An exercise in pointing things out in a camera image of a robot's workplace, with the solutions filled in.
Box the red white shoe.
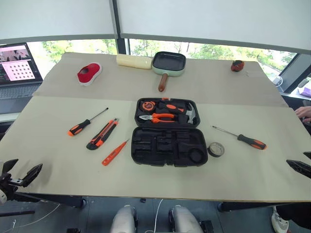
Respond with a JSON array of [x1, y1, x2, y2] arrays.
[[77, 62, 103, 86]]

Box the cream rolled cloth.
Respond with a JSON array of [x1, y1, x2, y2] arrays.
[[116, 53, 153, 70]]

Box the orange black handled screwdriver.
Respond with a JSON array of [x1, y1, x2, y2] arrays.
[[68, 107, 109, 137], [211, 125, 268, 150]]

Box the orange black tape measure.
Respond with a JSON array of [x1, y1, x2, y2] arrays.
[[142, 101, 156, 113]]

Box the dark window post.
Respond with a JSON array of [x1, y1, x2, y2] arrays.
[[108, 0, 131, 56]]

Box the orange tester pen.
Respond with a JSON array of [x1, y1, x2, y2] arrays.
[[102, 138, 130, 166]]

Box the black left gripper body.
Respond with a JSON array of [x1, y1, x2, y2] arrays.
[[0, 175, 25, 195]]

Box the bystander bare hand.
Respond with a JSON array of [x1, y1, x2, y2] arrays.
[[294, 106, 311, 125]]

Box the grey laptop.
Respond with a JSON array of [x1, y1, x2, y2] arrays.
[[0, 43, 44, 115]]

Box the black tape roll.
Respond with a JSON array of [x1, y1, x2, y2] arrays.
[[207, 142, 225, 158]]

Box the dark slanted panel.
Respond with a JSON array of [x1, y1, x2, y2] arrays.
[[279, 53, 311, 94]]

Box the bystander dark trouser leg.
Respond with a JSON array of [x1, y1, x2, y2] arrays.
[[276, 202, 311, 230]]

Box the green pan with brown handle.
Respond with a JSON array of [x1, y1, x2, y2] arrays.
[[151, 51, 187, 93]]

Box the white floor cable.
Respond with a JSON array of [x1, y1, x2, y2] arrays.
[[145, 199, 164, 233]]

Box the orange black utility knife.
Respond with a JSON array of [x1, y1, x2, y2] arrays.
[[86, 118, 120, 151]]

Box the white roller blind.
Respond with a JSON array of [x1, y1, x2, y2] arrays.
[[116, 0, 311, 52], [0, 0, 117, 46]]

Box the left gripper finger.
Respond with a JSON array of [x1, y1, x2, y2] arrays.
[[22, 163, 43, 188], [0, 159, 19, 179]]

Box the small red black object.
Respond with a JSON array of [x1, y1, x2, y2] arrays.
[[230, 60, 245, 73]]

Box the white side desk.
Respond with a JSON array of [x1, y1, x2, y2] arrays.
[[0, 112, 20, 123]]

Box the orange handled pliers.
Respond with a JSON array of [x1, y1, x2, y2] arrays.
[[138, 112, 176, 124]]

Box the grey rounded leg cover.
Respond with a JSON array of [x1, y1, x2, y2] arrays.
[[169, 204, 205, 233], [110, 204, 138, 233]]

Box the bystander white sneaker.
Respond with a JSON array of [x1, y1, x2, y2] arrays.
[[271, 206, 290, 233]]

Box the orange black claw hammer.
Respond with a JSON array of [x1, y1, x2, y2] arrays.
[[159, 101, 197, 125]]

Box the black tool case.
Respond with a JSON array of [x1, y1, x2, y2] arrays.
[[130, 97, 209, 168]]

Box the beige table cover sheet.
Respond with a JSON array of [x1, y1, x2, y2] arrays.
[[0, 95, 311, 203], [33, 52, 290, 108]]

